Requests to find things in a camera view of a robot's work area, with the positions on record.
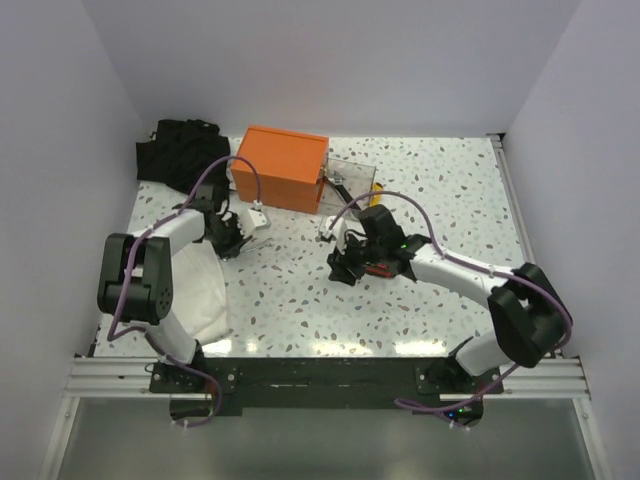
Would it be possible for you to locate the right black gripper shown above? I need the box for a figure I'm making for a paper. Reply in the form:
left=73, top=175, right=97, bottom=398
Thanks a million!
left=327, top=230, right=385, bottom=286

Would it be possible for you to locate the red black utility knife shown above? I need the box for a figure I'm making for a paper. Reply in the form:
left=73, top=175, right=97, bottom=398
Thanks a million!
left=365, top=263, right=398, bottom=279

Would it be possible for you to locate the clear acrylic drawer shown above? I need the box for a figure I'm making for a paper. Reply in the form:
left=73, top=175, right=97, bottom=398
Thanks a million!
left=317, top=157, right=376, bottom=216

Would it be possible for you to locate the small silver combination wrench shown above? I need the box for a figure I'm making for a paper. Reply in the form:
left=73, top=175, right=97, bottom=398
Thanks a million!
left=221, top=238, right=274, bottom=261

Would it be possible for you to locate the black-handled adjustable wrench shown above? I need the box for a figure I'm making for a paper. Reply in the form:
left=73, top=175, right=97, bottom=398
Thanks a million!
left=324, top=170, right=362, bottom=219

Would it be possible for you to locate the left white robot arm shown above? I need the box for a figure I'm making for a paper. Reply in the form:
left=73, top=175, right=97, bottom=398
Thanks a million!
left=97, top=194, right=263, bottom=392

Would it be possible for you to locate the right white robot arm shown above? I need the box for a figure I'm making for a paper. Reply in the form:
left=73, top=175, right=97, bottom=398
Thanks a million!
left=320, top=205, right=572, bottom=393

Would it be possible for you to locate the white folded towel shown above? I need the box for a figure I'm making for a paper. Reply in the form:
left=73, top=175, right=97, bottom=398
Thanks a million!
left=172, top=241, right=229, bottom=345

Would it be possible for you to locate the yellow utility knife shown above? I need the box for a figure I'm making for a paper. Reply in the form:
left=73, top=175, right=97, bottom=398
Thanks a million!
left=369, top=182, right=384, bottom=207

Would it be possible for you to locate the orange drawer box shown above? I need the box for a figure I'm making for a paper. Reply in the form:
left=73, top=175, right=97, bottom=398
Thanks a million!
left=231, top=125, right=329, bottom=214

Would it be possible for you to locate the black cloth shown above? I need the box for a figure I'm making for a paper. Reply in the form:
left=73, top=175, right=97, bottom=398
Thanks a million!
left=136, top=119, right=231, bottom=194

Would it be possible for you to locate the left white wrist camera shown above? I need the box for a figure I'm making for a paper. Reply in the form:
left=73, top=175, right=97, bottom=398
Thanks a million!
left=238, top=208, right=271, bottom=237

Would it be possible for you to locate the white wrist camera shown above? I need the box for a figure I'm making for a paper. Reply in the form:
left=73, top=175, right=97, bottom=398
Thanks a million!
left=318, top=215, right=349, bottom=253
left=238, top=208, right=271, bottom=237

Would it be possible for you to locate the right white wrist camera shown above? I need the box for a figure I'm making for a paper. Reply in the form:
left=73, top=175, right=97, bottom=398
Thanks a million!
left=318, top=215, right=349, bottom=253

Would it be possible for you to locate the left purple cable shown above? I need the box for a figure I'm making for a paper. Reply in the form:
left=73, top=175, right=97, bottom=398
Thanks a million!
left=106, top=155, right=264, bottom=430

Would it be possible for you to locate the purple cable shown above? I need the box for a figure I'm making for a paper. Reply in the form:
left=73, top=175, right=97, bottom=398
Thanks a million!
left=329, top=191, right=573, bottom=432
left=106, top=155, right=264, bottom=430

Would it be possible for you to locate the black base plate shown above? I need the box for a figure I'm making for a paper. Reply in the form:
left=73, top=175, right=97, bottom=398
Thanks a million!
left=149, top=356, right=504, bottom=420

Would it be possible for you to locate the right side aluminium rail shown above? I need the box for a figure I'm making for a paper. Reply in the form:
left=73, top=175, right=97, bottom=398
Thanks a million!
left=485, top=130, right=567, bottom=357

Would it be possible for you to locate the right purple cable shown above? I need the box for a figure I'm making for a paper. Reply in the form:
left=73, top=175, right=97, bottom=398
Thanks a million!
left=329, top=191, right=573, bottom=432

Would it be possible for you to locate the aluminium frame rail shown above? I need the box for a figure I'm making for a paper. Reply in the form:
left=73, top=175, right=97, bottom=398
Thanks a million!
left=64, top=357, right=589, bottom=401

